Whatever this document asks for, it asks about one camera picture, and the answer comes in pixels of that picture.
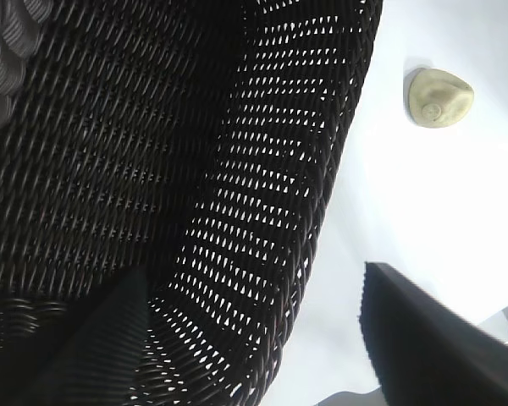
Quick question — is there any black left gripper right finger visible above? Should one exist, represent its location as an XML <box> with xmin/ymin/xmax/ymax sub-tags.
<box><xmin>357</xmin><ymin>260</ymin><xmax>508</xmax><ymax>406</ymax></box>

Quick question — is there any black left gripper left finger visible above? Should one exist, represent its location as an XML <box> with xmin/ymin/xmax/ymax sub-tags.
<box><xmin>37</xmin><ymin>265</ymin><xmax>150</xmax><ymax>406</ymax></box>

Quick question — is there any dark brown wicker basket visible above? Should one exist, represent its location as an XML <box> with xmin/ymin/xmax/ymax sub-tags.
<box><xmin>0</xmin><ymin>0</ymin><xmax>384</xmax><ymax>406</ymax></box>

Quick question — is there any pale yellow potato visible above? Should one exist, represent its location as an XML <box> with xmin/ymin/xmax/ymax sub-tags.
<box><xmin>403</xmin><ymin>67</ymin><xmax>475</xmax><ymax>127</ymax></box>

